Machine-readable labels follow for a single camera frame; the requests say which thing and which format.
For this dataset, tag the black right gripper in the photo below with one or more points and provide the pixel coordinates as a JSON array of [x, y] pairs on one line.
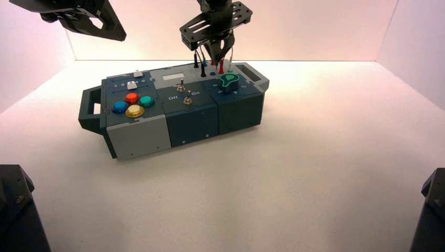
[[217, 15]]

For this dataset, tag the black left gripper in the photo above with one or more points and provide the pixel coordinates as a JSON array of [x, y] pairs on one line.
[[59, 8]]

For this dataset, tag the green rotary knob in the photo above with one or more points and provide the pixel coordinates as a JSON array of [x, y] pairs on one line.
[[227, 83]]

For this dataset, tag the white slider knob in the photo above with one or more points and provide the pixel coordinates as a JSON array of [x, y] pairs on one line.
[[138, 73], [131, 85]]

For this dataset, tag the blue grey control box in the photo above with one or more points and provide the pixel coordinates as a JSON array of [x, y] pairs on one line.
[[191, 118]]

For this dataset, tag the red push button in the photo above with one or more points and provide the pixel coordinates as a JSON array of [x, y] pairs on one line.
[[132, 98]]

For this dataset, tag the blue push button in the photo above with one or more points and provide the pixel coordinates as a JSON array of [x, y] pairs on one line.
[[120, 107]]

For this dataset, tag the green push button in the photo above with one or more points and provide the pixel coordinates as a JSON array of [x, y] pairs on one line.
[[147, 101]]

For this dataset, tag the yellow push button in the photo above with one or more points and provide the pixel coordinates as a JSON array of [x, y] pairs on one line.
[[135, 111]]

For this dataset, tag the metal toggle switch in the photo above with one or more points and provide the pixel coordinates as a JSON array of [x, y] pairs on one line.
[[180, 87], [187, 100]]

